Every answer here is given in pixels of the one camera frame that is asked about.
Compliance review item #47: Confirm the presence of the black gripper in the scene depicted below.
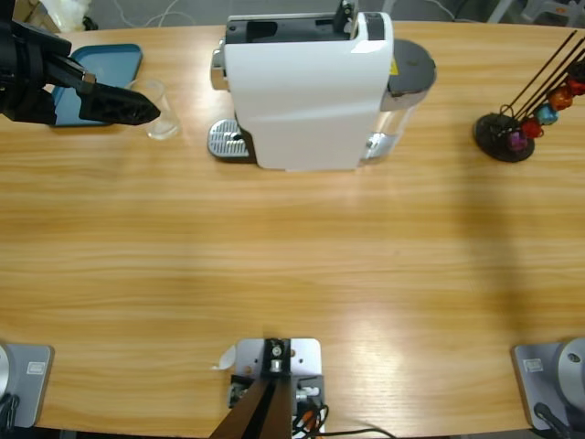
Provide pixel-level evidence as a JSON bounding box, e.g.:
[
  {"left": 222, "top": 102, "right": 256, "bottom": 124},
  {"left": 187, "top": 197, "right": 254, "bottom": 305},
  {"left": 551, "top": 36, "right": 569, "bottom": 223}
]
[{"left": 0, "top": 20, "right": 162, "bottom": 127}]

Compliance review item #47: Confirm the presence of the clear drinking glass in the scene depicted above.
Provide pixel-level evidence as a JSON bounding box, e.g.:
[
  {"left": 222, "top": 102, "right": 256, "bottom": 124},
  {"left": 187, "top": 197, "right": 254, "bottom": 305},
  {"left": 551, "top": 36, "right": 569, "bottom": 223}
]
[{"left": 125, "top": 78, "right": 183, "bottom": 142}]

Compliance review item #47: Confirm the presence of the white capsule coffee machine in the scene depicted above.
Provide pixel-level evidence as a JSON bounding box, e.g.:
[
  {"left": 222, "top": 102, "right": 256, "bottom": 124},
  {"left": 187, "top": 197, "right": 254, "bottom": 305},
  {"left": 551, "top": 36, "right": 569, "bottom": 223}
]
[{"left": 207, "top": 0, "right": 438, "bottom": 174}]

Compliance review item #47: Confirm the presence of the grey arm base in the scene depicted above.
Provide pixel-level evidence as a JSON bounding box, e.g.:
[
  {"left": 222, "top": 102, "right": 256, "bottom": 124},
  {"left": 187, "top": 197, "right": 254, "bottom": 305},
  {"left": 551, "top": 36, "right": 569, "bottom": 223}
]
[
  {"left": 510, "top": 337, "right": 585, "bottom": 431},
  {"left": 0, "top": 342, "right": 56, "bottom": 430}
]

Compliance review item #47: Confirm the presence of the red coffee capsule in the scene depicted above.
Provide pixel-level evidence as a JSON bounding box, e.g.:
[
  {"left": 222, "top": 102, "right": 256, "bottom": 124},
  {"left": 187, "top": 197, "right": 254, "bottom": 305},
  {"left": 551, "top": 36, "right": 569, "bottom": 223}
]
[
  {"left": 520, "top": 117, "right": 545, "bottom": 140},
  {"left": 568, "top": 61, "right": 585, "bottom": 95}
]

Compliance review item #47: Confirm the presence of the blue coffee capsule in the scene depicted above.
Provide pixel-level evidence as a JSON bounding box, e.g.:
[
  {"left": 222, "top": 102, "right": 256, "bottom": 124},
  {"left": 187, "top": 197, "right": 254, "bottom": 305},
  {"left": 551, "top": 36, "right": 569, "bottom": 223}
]
[{"left": 534, "top": 103, "right": 559, "bottom": 127}]

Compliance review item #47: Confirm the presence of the orange coffee capsule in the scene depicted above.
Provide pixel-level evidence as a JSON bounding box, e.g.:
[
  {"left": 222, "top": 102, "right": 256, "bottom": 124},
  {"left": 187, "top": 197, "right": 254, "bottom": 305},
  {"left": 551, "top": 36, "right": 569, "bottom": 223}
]
[{"left": 548, "top": 86, "right": 575, "bottom": 111}]

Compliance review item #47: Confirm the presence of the teal plastic tray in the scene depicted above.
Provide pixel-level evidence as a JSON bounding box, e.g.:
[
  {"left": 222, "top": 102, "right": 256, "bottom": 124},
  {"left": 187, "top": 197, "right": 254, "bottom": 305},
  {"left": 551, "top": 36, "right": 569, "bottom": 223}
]
[{"left": 48, "top": 43, "right": 144, "bottom": 128}]

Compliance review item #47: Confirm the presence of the white plastic bag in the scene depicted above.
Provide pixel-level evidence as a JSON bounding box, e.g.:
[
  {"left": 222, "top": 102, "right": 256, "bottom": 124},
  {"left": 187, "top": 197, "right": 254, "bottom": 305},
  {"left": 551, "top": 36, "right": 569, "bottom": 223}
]
[{"left": 38, "top": 0, "right": 92, "bottom": 32}]

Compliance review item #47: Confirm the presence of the cardboard box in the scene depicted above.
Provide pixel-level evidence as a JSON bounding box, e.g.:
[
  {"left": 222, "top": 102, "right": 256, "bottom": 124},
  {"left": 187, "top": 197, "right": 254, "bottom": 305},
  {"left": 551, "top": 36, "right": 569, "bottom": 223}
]
[{"left": 13, "top": 0, "right": 60, "bottom": 34}]

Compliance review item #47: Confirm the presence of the black capsule holder with rods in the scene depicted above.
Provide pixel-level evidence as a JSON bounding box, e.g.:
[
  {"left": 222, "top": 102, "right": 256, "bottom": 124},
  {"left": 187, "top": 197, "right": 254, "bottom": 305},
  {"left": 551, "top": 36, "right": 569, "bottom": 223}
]
[{"left": 473, "top": 29, "right": 585, "bottom": 164}]

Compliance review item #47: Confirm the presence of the white plastic furniture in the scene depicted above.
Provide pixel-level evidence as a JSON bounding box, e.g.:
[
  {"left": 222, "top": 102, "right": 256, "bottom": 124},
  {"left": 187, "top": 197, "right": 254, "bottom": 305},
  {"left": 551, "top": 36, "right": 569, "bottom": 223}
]
[{"left": 484, "top": 0, "right": 585, "bottom": 25}]

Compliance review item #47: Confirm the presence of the white floor cable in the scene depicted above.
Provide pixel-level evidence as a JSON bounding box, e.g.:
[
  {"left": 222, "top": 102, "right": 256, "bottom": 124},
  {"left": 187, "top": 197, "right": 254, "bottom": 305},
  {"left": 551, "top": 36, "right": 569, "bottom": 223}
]
[
  {"left": 424, "top": 0, "right": 458, "bottom": 23},
  {"left": 109, "top": 0, "right": 216, "bottom": 28}
]

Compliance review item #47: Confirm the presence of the orange cable bundle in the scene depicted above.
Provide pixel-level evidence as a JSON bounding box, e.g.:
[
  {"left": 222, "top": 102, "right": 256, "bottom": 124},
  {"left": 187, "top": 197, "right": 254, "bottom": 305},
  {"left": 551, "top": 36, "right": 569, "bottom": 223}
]
[{"left": 292, "top": 402, "right": 330, "bottom": 438}]

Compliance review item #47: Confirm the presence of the black power cable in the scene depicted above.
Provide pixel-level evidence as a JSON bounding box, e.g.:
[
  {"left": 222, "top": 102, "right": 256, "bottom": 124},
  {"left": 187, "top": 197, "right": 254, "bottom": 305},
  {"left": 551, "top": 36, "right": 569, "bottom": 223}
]
[{"left": 319, "top": 426, "right": 394, "bottom": 439}]

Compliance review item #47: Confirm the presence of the black base cable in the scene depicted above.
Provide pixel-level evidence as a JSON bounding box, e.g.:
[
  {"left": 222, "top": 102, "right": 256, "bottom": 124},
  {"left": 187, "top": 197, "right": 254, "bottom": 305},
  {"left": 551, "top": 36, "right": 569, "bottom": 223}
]
[{"left": 533, "top": 402, "right": 572, "bottom": 439}]

